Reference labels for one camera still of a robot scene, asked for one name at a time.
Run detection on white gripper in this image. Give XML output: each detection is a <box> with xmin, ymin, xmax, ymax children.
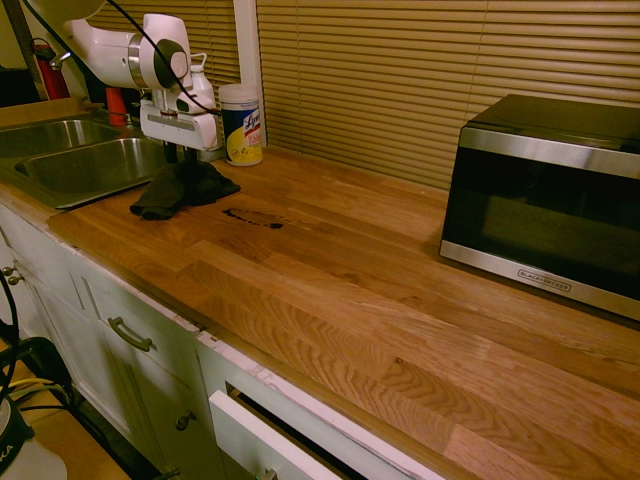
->
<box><xmin>138</xmin><ymin>98</ymin><xmax>220</xmax><ymax>169</ymax></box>

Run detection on dark green cloth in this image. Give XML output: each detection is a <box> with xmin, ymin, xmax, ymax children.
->
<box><xmin>129</xmin><ymin>159</ymin><xmax>242</xmax><ymax>221</ymax></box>

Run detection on dark liquid spill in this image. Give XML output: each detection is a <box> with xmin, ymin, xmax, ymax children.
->
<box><xmin>221</xmin><ymin>207</ymin><xmax>286</xmax><ymax>231</ymax></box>

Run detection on Lysol wipes canister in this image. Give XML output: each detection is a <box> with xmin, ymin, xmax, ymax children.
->
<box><xmin>219</xmin><ymin>83</ymin><xmax>265</xmax><ymax>168</ymax></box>

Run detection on white water bottle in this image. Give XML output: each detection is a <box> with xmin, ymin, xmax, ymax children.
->
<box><xmin>188</xmin><ymin>52</ymin><xmax>216</xmax><ymax>107</ymax></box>

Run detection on stainless steel sink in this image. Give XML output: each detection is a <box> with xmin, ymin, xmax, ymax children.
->
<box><xmin>0</xmin><ymin>117</ymin><xmax>174</xmax><ymax>210</ymax></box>

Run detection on narrow beige window blind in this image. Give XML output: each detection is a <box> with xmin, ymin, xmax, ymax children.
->
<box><xmin>89</xmin><ymin>0</ymin><xmax>241</xmax><ymax>87</ymax></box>

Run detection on red fire extinguisher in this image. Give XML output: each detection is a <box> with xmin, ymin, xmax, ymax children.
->
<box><xmin>30</xmin><ymin>38</ymin><xmax>72</xmax><ymax>101</ymax></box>

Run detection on wide beige window blind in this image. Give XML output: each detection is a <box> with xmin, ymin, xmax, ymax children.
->
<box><xmin>255</xmin><ymin>0</ymin><xmax>640</xmax><ymax>192</ymax></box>

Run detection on open white drawer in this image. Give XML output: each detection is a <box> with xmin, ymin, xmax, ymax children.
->
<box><xmin>208</xmin><ymin>388</ymin><xmax>361</xmax><ymax>480</ymax></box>

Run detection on black microwave oven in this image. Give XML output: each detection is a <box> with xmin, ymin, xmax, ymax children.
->
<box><xmin>438</xmin><ymin>93</ymin><xmax>640</xmax><ymax>322</ymax></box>

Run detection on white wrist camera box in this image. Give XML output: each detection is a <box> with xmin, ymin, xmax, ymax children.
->
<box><xmin>174</xmin><ymin>92</ymin><xmax>217</xmax><ymax>118</ymax></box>

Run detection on metal drawer handle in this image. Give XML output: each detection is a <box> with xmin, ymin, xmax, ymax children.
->
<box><xmin>107</xmin><ymin>316</ymin><xmax>154</xmax><ymax>353</ymax></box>

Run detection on black camera stand pole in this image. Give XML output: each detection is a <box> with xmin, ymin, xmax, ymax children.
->
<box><xmin>6</xmin><ymin>0</ymin><xmax>42</xmax><ymax>96</ymax></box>

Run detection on yellow floor cable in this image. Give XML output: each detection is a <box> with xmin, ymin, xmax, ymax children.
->
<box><xmin>8</xmin><ymin>377</ymin><xmax>57</xmax><ymax>397</ymax></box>

